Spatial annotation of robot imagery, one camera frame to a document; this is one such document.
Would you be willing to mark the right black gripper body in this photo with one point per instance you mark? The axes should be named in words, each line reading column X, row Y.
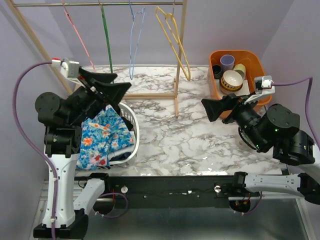
column 243, row 115

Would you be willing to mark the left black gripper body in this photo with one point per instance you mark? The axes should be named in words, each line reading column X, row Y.
column 85, row 96

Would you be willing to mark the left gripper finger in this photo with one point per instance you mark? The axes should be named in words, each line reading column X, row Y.
column 94, row 79
column 109, row 93

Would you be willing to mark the floral blue garment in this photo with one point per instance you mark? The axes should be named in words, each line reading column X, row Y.
column 102, row 140

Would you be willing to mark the black pleated skirt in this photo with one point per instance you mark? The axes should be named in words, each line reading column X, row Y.
column 128, row 123

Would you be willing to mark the white cloth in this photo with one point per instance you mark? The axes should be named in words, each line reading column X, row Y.
column 119, row 152

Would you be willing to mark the light blue wire hanger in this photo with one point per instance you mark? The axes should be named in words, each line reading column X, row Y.
column 138, row 18

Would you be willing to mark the green hanger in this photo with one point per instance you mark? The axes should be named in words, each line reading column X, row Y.
column 105, row 26

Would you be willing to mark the pink wire hanger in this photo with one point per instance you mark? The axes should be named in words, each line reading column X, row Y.
column 66, row 12

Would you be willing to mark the yellow hanger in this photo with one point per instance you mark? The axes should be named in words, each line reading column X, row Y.
column 176, row 42

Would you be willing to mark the blue denim skirt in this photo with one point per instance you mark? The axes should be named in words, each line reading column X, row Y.
column 120, row 157

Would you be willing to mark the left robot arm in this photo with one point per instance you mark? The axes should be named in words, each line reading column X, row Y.
column 66, row 216

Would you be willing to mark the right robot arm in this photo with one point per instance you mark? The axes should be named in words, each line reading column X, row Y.
column 277, row 130

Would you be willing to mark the white laundry basket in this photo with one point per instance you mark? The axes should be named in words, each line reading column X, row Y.
column 130, row 130

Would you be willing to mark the green interior mug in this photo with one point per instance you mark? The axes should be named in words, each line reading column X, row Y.
column 242, row 145

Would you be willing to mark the patterned white bowl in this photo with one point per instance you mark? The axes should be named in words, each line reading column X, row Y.
column 230, row 82

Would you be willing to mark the black cup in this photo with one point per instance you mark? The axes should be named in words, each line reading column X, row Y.
column 217, row 71

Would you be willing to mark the wooden clothes rack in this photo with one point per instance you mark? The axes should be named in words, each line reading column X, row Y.
column 129, row 96

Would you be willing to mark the cream cup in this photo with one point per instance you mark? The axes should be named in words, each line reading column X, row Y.
column 241, row 69

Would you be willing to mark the orange plastic bin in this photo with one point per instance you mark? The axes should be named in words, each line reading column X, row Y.
column 248, row 59

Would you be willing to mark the purple cup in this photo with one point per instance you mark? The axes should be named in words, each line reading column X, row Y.
column 227, row 62

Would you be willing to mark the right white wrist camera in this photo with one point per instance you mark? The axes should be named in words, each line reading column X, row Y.
column 263, row 88

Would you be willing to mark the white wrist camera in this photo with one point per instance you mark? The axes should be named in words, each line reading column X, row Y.
column 263, row 88
column 70, row 70

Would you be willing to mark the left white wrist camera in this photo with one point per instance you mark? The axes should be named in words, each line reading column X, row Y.
column 70, row 70

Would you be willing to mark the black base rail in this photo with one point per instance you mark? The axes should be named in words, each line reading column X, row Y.
column 163, row 192

